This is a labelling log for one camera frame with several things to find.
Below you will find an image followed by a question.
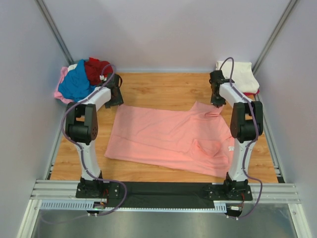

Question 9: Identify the salmon pink t-shirt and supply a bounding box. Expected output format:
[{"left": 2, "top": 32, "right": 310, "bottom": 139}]
[{"left": 105, "top": 102, "right": 234, "bottom": 178}]

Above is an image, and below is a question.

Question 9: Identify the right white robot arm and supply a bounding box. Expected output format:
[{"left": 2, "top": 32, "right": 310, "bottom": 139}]
[{"left": 209, "top": 70, "right": 264, "bottom": 201}]

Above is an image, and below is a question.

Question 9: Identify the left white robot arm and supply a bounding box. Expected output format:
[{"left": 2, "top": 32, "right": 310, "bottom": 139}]
[{"left": 63, "top": 73, "right": 123, "bottom": 199}]

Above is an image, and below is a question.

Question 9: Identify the dark red t-shirt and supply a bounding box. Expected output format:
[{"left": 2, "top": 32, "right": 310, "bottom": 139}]
[{"left": 84, "top": 58, "right": 113, "bottom": 86}]

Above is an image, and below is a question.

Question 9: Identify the folded white t-shirt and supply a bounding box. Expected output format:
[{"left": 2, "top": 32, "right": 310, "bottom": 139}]
[{"left": 215, "top": 59, "right": 260, "bottom": 94}]

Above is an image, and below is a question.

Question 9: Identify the folded magenta t-shirt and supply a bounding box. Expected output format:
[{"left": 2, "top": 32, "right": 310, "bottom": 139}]
[{"left": 243, "top": 89, "right": 260, "bottom": 96}]

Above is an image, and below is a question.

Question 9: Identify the blue t-shirt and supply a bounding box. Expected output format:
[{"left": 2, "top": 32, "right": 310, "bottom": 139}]
[{"left": 67, "top": 59, "right": 95, "bottom": 102}]

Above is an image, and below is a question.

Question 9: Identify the white t-shirt in basket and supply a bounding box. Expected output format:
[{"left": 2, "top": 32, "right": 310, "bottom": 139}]
[{"left": 68, "top": 64, "right": 77, "bottom": 71}]

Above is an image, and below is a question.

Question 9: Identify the light pink t-shirt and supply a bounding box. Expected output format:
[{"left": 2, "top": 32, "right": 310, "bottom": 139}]
[{"left": 53, "top": 67, "right": 74, "bottom": 104}]

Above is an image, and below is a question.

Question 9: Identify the right corner aluminium post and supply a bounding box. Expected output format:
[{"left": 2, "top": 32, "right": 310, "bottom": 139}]
[{"left": 252, "top": 0, "right": 300, "bottom": 74}]

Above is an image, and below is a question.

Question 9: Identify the corner aluminium post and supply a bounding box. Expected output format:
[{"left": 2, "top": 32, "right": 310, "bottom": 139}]
[
  {"left": 252, "top": 0, "right": 300, "bottom": 74},
  {"left": 35, "top": 0, "right": 74, "bottom": 64}
]

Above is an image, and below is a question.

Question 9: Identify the left corner aluminium post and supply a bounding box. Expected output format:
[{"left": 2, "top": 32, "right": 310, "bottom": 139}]
[{"left": 35, "top": 0, "right": 74, "bottom": 64}]

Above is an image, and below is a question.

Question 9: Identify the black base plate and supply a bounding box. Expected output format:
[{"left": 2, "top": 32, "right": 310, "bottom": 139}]
[{"left": 75, "top": 180, "right": 253, "bottom": 209}]

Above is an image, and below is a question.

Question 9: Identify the aluminium frame rail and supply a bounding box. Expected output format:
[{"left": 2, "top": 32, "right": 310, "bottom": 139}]
[{"left": 30, "top": 180, "right": 301, "bottom": 204}]

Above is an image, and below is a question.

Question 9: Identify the white slotted cable duct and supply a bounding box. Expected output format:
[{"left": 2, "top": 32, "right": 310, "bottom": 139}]
[{"left": 40, "top": 200, "right": 227, "bottom": 213}]

